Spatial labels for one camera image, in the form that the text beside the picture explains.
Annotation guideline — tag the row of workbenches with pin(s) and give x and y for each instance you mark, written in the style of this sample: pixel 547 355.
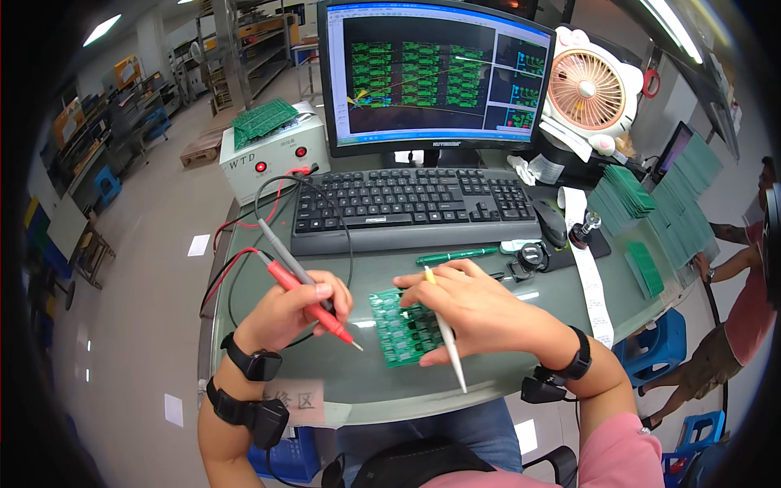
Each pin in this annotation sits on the row of workbenches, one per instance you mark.
pixel 104 128

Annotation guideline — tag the large green circuit board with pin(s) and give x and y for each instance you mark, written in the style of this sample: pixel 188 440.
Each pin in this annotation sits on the large green circuit board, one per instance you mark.
pixel 262 119

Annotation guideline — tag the black stamp with clear knob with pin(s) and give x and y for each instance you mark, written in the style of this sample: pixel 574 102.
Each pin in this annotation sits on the black stamp with clear knob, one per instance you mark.
pixel 583 235

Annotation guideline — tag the black computer monitor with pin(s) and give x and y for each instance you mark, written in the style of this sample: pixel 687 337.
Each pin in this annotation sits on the black computer monitor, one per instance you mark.
pixel 421 73

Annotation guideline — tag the ceiling light tube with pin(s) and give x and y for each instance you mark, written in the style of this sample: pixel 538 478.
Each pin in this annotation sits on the ceiling light tube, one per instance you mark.
pixel 671 27

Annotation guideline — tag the wooden pallet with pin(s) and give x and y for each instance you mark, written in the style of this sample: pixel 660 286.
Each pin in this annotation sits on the wooden pallet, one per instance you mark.
pixel 204 146

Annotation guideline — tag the ceiling light panel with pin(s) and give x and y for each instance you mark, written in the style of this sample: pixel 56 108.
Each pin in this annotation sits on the ceiling light panel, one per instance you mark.
pixel 102 29

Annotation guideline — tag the green circuit board panel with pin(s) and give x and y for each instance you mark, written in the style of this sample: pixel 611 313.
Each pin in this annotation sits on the green circuit board panel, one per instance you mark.
pixel 399 332

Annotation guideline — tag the crumpled white tissue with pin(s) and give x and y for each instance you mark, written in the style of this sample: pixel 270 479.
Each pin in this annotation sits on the crumpled white tissue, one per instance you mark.
pixel 522 169

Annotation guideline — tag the small black screen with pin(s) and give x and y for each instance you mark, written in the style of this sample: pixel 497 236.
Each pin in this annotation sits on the small black screen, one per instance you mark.
pixel 674 149

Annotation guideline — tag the person's legs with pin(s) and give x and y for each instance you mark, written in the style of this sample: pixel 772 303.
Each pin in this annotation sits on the person's legs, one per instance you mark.
pixel 451 427

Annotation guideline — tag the blue plastic crate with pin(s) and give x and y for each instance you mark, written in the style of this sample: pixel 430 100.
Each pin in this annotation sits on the blue plastic crate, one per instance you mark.
pixel 293 457

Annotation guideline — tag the black keyboard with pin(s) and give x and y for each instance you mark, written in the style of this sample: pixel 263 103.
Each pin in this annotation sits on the black keyboard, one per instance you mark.
pixel 396 207

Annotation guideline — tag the wooden stool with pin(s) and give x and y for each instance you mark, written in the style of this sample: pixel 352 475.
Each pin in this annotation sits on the wooden stool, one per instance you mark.
pixel 94 250

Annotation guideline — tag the person's left fingers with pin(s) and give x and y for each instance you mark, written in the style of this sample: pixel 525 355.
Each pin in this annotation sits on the person's left fingers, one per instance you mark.
pixel 338 293

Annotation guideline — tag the long white paper strip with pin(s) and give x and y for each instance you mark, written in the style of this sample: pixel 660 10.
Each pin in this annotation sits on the long white paper strip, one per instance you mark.
pixel 589 280

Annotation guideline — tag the person's body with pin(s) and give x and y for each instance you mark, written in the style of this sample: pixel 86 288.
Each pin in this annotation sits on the person's body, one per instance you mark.
pixel 616 457

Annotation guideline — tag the person's left hand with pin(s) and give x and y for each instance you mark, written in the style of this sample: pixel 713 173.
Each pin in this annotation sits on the person's left hand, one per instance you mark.
pixel 274 314

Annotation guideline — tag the grey test probe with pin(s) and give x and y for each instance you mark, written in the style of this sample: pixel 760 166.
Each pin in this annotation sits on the grey test probe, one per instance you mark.
pixel 280 247

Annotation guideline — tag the blue plastic stool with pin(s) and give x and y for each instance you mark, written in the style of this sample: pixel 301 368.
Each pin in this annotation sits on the blue plastic stool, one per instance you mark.
pixel 108 186
pixel 656 347
pixel 701 430

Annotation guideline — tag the black mouse pad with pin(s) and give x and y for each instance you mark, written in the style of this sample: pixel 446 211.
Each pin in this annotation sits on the black mouse pad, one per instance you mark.
pixel 601 247

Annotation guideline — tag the black computer mouse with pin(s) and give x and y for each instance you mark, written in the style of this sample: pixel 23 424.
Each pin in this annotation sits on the black computer mouse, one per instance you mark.
pixel 551 222

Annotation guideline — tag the black magnifier loupe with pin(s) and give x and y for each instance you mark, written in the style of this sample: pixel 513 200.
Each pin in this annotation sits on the black magnifier loupe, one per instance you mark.
pixel 529 256

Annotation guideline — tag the black smartwatch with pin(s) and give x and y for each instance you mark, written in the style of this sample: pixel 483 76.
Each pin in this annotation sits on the black smartwatch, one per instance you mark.
pixel 256 363

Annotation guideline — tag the long row of green boards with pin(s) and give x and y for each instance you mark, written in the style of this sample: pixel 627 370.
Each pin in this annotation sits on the long row of green boards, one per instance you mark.
pixel 686 201

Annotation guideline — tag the black wrist band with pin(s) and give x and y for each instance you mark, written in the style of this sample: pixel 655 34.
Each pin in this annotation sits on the black wrist band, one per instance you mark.
pixel 262 418
pixel 558 378

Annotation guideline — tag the red test probe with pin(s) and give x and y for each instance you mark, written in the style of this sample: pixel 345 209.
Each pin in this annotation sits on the red test probe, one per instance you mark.
pixel 287 282

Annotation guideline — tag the white tester box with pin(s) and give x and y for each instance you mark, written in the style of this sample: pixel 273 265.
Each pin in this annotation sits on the white tester box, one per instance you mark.
pixel 268 171

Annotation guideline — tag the white correction tape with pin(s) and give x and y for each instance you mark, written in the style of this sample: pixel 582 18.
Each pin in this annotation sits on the white correction tape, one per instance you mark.
pixel 509 246

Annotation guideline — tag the white pen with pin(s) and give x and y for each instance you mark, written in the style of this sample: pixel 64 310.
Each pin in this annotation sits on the white pen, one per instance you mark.
pixel 454 360

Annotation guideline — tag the stack of green circuit boards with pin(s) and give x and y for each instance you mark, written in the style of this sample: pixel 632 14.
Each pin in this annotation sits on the stack of green circuit boards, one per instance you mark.
pixel 619 198

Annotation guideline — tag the person's right hand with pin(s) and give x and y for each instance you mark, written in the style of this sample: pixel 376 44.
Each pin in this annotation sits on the person's right hand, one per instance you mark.
pixel 488 311

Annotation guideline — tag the small pile of green boards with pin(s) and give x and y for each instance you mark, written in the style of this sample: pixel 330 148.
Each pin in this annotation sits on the small pile of green boards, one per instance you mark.
pixel 645 268

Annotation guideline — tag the pink paper table label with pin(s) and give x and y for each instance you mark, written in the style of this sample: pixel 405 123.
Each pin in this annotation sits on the pink paper table label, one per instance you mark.
pixel 299 402

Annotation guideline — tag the metal shelf rack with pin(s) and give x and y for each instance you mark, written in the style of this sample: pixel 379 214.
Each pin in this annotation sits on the metal shelf rack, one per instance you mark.
pixel 259 49

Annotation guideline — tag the black box under fan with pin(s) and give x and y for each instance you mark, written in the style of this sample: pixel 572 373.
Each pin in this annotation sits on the black box under fan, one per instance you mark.
pixel 561 155

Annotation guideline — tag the green pen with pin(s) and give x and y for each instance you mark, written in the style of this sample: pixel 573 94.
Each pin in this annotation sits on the green pen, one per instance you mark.
pixel 457 255

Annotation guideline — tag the white pink cat fan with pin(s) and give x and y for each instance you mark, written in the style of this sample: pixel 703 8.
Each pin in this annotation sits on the white pink cat fan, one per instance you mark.
pixel 589 88

